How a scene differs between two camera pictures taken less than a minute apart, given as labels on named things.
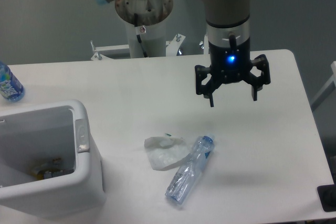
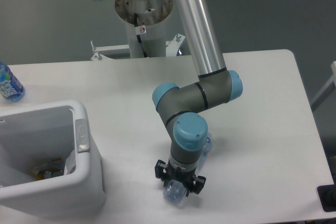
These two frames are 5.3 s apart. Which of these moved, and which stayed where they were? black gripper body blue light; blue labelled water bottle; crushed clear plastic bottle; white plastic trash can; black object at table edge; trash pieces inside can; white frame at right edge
Moved: black gripper body blue light
Stayed: blue labelled water bottle; white plastic trash can; black object at table edge; white frame at right edge; trash pieces inside can; crushed clear plastic bottle
